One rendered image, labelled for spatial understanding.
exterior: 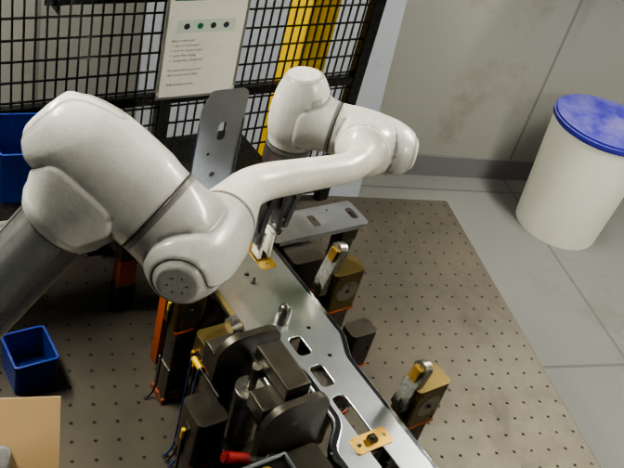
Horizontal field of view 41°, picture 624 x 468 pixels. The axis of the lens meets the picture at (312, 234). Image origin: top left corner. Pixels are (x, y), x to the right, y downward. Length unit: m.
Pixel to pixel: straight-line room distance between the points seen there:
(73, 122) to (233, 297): 0.85
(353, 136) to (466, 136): 2.86
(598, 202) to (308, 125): 2.72
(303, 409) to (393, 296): 1.06
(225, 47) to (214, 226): 1.13
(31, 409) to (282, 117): 0.70
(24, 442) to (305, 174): 0.70
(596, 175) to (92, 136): 3.20
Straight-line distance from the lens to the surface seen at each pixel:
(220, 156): 1.97
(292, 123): 1.57
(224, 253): 1.08
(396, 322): 2.36
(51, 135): 1.08
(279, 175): 1.33
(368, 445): 1.64
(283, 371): 1.45
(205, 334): 1.64
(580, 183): 4.06
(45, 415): 1.61
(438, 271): 2.60
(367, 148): 1.50
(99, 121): 1.08
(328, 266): 1.89
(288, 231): 2.05
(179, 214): 1.07
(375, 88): 3.63
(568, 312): 3.91
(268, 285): 1.88
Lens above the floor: 2.24
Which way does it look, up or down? 37 degrees down
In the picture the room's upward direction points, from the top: 17 degrees clockwise
